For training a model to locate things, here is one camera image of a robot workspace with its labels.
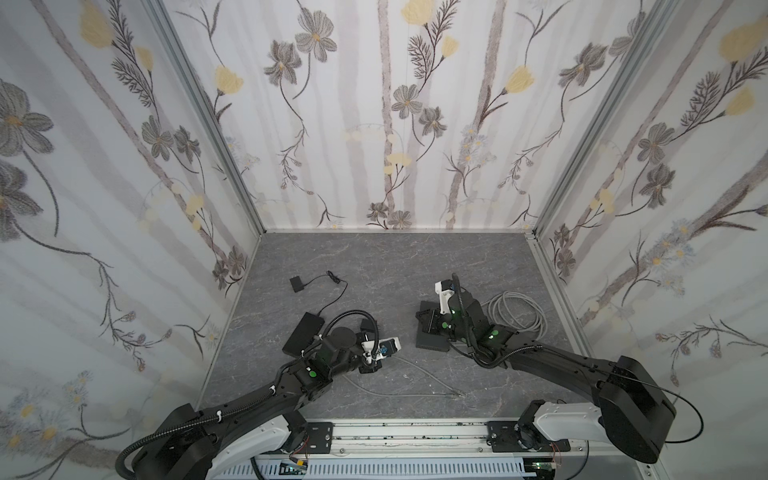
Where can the aluminium corner frame left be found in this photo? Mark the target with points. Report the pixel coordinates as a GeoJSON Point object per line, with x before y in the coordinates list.
{"type": "Point", "coordinates": [203, 109]}

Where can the aluminium corner frame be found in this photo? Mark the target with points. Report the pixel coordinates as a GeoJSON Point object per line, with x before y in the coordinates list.
{"type": "Point", "coordinates": [203, 109]}
{"type": "Point", "coordinates": [650, 31]}

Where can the black power adapter with cable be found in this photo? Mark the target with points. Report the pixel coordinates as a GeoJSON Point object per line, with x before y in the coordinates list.
{"type": "Point", "coordinates": [298, 285]}

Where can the white slotted cable duct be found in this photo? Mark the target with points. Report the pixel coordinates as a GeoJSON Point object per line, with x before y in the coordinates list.
{"type": "Point", "coordinates": [402, 468]}

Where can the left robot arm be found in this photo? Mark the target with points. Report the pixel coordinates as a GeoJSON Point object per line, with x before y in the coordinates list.
{"type": "Point", "coordinates": [200, 444]}

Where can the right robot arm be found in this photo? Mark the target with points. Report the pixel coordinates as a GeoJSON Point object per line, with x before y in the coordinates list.
{"type": "Point", "coordinates": [622, 405]}

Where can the black ribbed network switch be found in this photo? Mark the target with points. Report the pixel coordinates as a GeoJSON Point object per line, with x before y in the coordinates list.
{"type": "Point", "coordinates": [303, 335]}

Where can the aluminium corner frame right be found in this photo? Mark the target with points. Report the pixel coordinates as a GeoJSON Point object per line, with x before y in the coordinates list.
{"type": "Point", "coordinates": [650, 31]}

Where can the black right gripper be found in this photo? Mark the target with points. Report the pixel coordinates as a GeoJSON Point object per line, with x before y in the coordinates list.
{"type": "Point", "coordinates": [432, 321]}

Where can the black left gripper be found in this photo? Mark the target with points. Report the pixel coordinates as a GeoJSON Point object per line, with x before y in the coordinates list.
{"type": "Point", "coordinates": [363, 358]}

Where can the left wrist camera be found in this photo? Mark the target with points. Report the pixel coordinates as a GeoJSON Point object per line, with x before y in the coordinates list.
{"type": "Point", "coordinates": [388, 347]}

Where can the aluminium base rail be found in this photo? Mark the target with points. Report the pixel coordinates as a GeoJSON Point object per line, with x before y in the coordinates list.
{"type": "Point", "coordinates": [420, 435]}

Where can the grey network switch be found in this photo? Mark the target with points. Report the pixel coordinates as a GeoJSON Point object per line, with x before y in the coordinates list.
{"type": "Point", "coordinates": [429, 334]}

